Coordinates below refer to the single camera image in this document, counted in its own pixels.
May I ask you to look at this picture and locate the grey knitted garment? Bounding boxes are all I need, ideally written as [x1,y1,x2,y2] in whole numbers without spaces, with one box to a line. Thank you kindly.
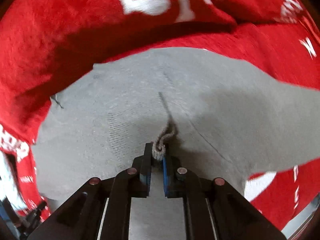
[31,47,320,240]

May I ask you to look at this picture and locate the red blanket white characters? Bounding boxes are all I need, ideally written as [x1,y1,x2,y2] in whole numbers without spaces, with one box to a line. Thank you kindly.
[0,0,320,231]

